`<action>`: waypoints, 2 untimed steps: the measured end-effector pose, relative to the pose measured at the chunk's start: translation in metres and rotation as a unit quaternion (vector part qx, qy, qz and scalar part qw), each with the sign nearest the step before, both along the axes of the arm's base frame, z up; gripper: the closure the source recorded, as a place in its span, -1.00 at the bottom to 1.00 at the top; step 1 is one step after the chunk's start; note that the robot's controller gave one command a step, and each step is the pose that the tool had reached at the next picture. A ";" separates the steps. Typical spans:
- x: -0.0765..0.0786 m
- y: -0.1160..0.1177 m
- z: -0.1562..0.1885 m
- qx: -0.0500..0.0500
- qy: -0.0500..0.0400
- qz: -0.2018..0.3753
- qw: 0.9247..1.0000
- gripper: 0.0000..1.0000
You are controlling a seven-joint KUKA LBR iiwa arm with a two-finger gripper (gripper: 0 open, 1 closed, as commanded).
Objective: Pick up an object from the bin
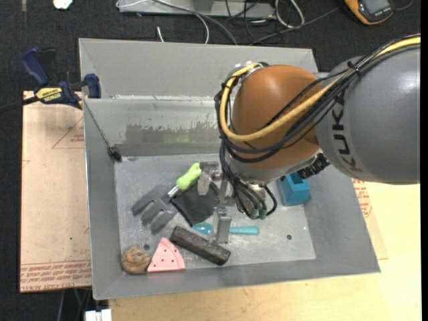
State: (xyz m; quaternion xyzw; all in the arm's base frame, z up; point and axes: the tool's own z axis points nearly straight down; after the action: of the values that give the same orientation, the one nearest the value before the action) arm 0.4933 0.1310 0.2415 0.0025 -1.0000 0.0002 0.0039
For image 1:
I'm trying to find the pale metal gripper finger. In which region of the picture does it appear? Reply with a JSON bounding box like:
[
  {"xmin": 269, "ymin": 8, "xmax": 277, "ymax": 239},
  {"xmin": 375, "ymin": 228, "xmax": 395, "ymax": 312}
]
[
  {"xmin": 212, "ymin": 206, "xmax": 233, "ymax": 244},
  {"xmin": 198, "ymin": 160, "xmax": 222, "ymax": 196}
]

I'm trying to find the black cloth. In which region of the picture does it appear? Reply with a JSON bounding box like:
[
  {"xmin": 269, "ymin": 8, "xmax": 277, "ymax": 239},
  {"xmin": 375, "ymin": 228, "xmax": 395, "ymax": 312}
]
[{"xmin": 171, "ymin": 181, "xmax": 221, "ymax": 227}]

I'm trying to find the teal plastic spoon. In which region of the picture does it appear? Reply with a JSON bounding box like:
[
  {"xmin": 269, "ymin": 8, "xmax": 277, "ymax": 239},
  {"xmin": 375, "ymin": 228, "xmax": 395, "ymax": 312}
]
[{"xmin": 192, "ymin": 221, "xmax": 260, "ymax": 237}]

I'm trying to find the dark flat block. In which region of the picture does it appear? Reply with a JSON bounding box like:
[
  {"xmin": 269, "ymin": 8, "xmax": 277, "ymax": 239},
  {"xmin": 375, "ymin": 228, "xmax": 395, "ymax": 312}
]
[{"xmin": 169, "ymin": 225, "xmax": 232, "ymax": 266}]

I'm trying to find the pink watermelon slice toy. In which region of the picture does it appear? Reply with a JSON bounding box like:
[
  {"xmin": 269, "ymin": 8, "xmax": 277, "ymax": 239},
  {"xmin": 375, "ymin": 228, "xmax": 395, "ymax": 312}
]
[{"xmin": 146, "ymin": 236, "xmax": 187, "ymax": 274}]

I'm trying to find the blue box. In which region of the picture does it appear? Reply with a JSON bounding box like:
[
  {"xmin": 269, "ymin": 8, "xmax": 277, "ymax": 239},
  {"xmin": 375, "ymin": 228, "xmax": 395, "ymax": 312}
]
[{"xmin": 276, "ymin": 171, "xmax": 312, "ymax": 207}]

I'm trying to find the grey metal bin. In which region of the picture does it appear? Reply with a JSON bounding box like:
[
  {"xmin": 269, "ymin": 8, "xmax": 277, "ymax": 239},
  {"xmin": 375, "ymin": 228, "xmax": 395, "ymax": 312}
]
[{"xmin": 78, "ymin": 37, "xmax": 381, "ymax": 301}]

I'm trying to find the brown round toy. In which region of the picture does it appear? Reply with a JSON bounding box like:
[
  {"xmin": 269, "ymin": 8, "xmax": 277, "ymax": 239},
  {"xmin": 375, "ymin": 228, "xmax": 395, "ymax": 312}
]
[{"xmin": 120, "ymin": 245, "xmax": 152, "ymax": 276}]

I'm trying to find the brown cardboard board, red print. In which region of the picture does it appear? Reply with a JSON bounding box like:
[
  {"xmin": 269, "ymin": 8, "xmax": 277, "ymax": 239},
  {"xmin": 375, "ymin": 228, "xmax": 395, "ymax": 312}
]
[{"xmin": 19, "ymin": 90, "xmax": 389, "ymax": 294}]

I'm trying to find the green-handled grey garden fork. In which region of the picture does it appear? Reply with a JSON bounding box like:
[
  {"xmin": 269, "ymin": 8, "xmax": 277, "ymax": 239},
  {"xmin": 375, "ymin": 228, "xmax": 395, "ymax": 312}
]
[{"xmin": 131, "ymin": 162, "xmax": 203, "ymax": 234}]

